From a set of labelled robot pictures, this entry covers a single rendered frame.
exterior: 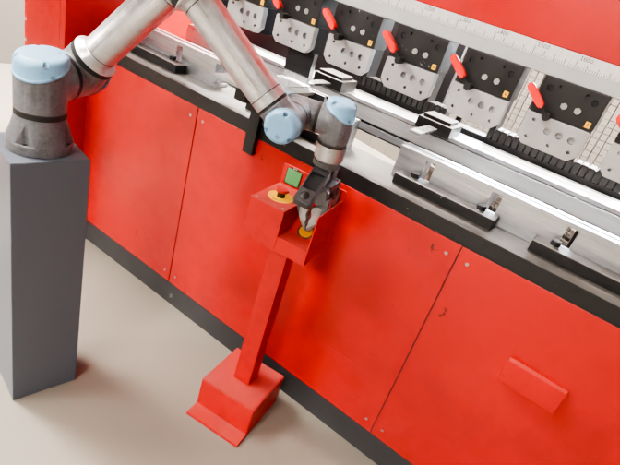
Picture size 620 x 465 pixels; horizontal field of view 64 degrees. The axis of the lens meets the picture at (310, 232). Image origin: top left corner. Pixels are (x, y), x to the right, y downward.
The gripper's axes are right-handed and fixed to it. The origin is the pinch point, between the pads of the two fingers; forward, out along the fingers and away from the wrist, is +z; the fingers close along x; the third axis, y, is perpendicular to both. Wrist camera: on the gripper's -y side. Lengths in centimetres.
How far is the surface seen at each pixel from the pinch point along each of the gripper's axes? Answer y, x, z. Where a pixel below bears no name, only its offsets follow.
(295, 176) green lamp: 9.5, 10.6, -7.8
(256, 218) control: -6.4, 11.7, -0.1
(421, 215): 14.0, -25.4, -10.8
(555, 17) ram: 28, -34, -63
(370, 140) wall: 333, 85, 95
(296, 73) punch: 37, 31, -27
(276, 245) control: -6.8, 4.1, 4.8
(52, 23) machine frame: 24, 126, -15
